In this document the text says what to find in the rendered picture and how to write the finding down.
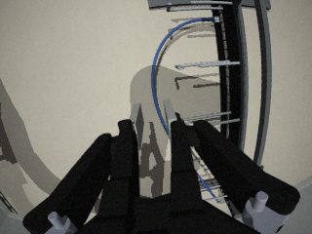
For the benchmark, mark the dark grey metal rack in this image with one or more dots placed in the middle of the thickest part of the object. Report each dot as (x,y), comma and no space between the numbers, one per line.
(234,80)

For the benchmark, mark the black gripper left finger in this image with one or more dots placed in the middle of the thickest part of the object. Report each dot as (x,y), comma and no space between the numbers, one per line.
(70,204)

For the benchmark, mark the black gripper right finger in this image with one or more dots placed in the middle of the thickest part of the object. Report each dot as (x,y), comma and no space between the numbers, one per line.
(264,201)

